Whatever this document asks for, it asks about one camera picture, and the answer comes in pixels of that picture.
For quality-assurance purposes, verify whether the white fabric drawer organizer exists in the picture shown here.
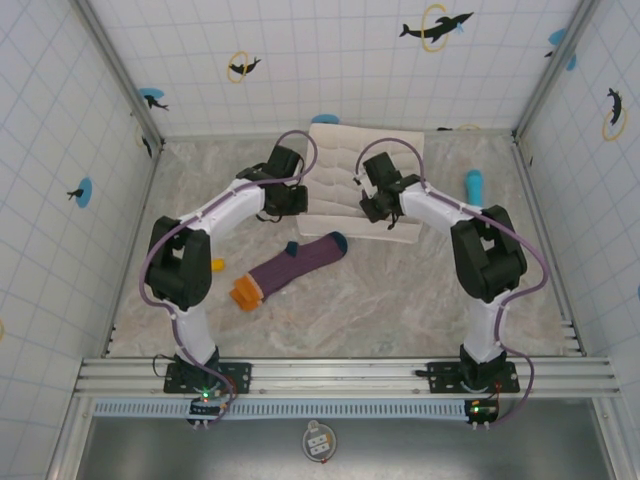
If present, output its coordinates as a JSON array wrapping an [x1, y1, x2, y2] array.
[[297, 122, 426, 245]]

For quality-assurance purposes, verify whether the purple sock teal orange trim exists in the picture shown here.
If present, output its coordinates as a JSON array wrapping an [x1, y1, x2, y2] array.
[[228, 231, 350, 314]]

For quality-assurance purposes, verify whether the blue toy microphone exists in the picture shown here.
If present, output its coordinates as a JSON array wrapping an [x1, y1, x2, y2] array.
[[462, 169, 486, 206]]

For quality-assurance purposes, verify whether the blue circle shark sticker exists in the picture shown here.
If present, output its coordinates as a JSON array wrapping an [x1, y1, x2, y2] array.
[[138, 87, 170, 112]]

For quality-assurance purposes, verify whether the round socket sticker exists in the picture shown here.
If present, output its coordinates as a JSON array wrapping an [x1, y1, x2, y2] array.
[[301, 419, 337, 462]]

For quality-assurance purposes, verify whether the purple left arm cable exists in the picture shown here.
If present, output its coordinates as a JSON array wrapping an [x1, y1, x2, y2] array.
[[138, 129, 320, 426]]

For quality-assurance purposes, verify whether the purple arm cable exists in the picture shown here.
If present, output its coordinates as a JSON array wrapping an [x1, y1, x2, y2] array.
[[352, 137, 552, 430], [138, 129, 320, 426]]

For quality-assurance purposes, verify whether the aluminium table side rail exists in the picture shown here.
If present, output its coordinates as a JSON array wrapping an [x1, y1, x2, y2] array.
[[102, 144, 166, 357], [512, 139, 587, 357]]

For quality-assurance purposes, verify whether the aluminium mounting rail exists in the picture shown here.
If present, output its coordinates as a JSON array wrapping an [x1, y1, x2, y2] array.
[[74, 355, 621, 399]]

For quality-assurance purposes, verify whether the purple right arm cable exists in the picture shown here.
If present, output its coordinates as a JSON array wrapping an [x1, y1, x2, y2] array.
[[352, 137, 552, 430]]

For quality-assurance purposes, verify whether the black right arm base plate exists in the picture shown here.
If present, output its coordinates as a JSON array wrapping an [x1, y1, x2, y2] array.
[[427, 360, 520, 395]]

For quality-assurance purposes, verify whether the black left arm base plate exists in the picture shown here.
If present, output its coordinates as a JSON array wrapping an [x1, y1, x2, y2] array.
[[163, 362, 253, 396]]

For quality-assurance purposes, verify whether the large dolphin yellow ring sticker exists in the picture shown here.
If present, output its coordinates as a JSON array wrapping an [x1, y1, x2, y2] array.
[[398, 3, 475, 54]]

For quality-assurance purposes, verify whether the white slotted cable duct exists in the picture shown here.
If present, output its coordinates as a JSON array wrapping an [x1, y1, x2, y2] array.
[[92, 398, 474, 419]]

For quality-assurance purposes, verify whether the aluminium frame post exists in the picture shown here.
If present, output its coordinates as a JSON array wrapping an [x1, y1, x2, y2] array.
[[510, 0, 601, 142], [73, 0, 166, 151]]

